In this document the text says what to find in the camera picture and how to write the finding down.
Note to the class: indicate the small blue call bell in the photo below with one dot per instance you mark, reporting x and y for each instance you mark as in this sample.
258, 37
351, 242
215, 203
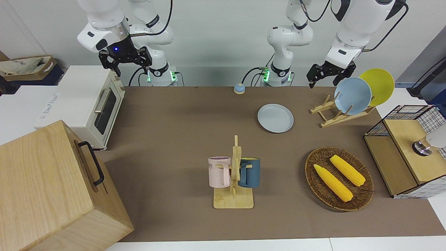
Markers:
239, 89

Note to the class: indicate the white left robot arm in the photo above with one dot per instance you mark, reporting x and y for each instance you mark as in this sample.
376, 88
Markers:
359, 28

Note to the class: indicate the wooden plate rack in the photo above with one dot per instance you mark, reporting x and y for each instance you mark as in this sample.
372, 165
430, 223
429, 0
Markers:
334, 119

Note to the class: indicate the brown wicker basket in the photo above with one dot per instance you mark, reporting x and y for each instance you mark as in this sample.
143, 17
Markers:
313, 177

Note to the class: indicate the black stand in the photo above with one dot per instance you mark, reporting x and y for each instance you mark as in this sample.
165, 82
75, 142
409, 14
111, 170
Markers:
427, 78

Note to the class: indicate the short yellow corn cob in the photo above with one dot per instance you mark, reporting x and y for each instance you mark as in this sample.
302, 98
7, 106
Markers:
347, 170

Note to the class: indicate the wooden mug stand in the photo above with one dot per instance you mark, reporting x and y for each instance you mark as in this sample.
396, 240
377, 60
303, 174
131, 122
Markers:
233, 200

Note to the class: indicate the white paper bag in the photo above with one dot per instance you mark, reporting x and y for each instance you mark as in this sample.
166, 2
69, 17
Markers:
21, 66

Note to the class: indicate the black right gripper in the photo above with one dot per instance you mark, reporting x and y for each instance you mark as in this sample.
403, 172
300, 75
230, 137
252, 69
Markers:
122, 50

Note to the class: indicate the gray plate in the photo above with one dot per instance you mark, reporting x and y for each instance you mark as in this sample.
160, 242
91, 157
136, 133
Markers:
275, 118

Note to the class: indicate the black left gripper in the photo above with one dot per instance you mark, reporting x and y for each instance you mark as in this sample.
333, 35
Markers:
334, 70

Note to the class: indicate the light blue plate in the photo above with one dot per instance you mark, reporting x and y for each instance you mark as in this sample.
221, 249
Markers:
352, 97

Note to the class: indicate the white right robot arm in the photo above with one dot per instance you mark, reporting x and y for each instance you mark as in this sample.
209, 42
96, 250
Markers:
104, 21

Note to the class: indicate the long yellow corn cob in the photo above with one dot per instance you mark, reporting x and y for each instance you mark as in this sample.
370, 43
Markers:
332, 183

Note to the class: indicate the dark blue bin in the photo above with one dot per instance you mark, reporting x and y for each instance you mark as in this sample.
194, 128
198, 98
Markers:
55, 76

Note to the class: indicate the white silver-based lamp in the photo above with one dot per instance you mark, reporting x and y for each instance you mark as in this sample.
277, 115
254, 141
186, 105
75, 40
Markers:
437, 137

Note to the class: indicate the brown table mat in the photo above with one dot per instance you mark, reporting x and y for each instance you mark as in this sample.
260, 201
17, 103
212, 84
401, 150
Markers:
174, 139

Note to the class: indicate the yellow plate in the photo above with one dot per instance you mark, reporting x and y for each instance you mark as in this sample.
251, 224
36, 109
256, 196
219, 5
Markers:
381, 85

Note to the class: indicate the pink mug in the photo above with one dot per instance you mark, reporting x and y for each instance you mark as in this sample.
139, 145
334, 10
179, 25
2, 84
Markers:
217, 172

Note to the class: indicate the dark blue mug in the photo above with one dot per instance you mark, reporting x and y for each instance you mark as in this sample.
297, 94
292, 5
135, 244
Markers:
253, 172

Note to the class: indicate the brown cardboard box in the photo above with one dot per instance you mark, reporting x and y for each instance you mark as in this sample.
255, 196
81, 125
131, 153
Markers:
48, 68

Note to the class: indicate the light wooden box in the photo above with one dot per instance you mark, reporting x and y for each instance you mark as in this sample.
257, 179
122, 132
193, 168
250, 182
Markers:
45, 188

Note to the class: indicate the white toaster oven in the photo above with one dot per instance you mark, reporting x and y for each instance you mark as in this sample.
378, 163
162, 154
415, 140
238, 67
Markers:
80, 97

